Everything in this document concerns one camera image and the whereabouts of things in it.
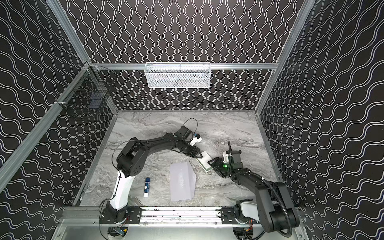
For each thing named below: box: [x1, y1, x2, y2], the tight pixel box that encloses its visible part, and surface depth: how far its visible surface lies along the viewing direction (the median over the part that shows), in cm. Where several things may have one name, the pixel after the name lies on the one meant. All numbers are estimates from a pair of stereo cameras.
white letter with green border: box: [195, 151, 214, 173], surface depth 94 cm
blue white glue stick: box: [143, 177, 151, 198], surface depth 83 cm
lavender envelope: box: [169, 161, 197, 202], surface depth 87 cm
